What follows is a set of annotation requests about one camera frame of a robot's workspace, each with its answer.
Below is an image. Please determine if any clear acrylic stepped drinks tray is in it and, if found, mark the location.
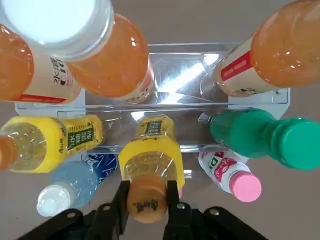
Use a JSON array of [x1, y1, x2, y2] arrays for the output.
[[14, 43, 291, 181]]

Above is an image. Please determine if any yellow tea bottle orange cap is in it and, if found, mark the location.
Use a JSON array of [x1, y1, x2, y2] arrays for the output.
[[117, 114, 186, 224], [0, 115, 104, 174]]

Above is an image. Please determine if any orange drink bottle white cap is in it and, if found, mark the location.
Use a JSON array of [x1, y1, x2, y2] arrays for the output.
[[0, 0, 156, 105], [216, 0, 320, 98], [0, 23, 83, 105]]

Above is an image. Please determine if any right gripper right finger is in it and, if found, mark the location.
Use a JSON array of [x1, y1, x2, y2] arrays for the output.
[[163, 179, 268, 240]]

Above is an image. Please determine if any green plastic bottle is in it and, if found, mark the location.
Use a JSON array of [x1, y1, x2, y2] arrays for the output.
[[209, 107, 320, 171]]

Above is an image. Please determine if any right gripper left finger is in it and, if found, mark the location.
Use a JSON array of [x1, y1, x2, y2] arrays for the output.
[[17, 180, 131, 240]]

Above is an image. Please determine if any blue drink bottle white cap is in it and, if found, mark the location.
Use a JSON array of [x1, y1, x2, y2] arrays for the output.
[[36, 153, 118, 217]]

